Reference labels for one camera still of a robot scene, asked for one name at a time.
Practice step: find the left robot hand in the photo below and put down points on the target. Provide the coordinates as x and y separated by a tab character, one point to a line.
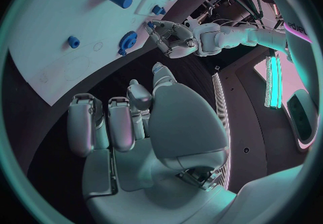
180	34

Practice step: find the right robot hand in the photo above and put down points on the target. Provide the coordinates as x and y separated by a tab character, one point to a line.
186	123

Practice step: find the small blue peg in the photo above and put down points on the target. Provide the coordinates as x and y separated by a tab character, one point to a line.
150	24

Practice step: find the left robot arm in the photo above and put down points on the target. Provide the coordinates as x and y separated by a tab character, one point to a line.
262	36

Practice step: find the white task board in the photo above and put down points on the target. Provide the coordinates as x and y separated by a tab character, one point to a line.
75	18

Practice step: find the blue plug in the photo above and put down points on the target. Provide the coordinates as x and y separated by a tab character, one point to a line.
157	10

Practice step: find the blue gear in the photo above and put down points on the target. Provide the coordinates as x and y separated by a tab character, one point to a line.
128	40

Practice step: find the glowing light bar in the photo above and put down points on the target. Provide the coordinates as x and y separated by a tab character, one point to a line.
273	78

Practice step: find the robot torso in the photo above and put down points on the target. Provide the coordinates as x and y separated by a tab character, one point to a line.
297	12

